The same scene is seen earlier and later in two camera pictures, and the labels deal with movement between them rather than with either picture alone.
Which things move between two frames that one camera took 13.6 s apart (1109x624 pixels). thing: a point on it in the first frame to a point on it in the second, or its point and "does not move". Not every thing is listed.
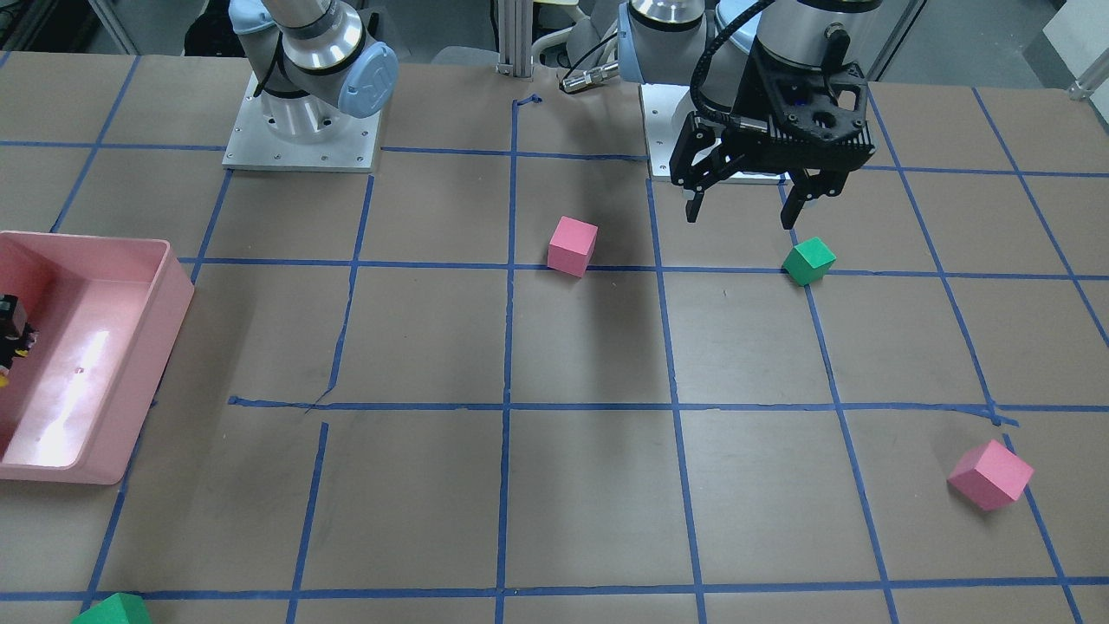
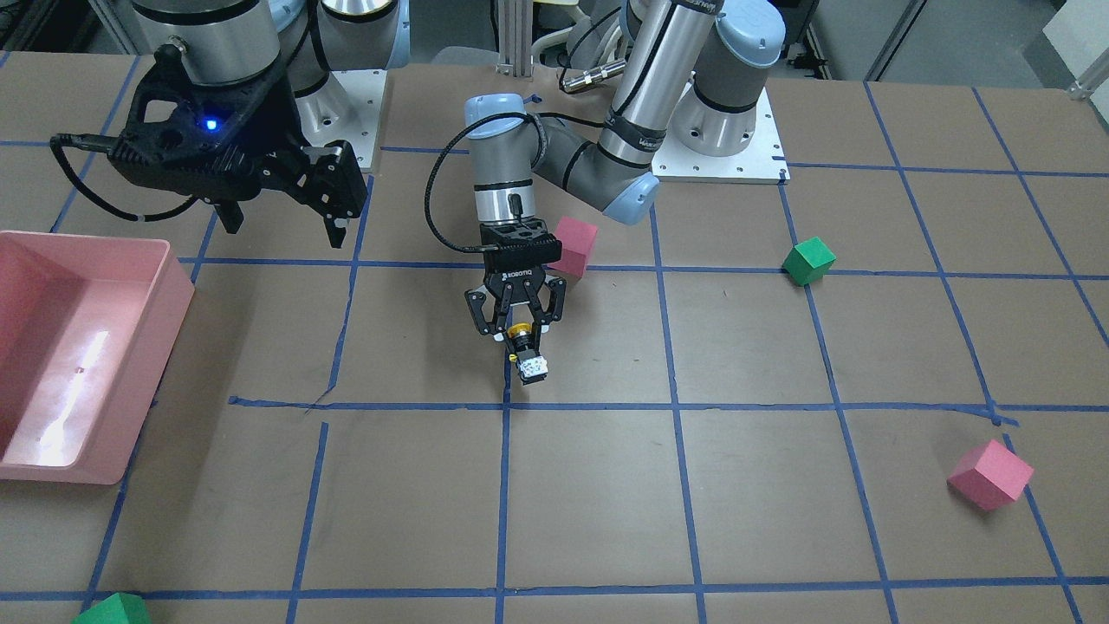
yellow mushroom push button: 4,370 to 532,367
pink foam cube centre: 570,246 does not move
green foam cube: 809,262 does not move
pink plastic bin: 107,310 does not move
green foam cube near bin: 118,608 does not move
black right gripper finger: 16,338 to 336,229
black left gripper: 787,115 to 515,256
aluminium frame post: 515,37 does not move
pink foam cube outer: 990,475 does not move
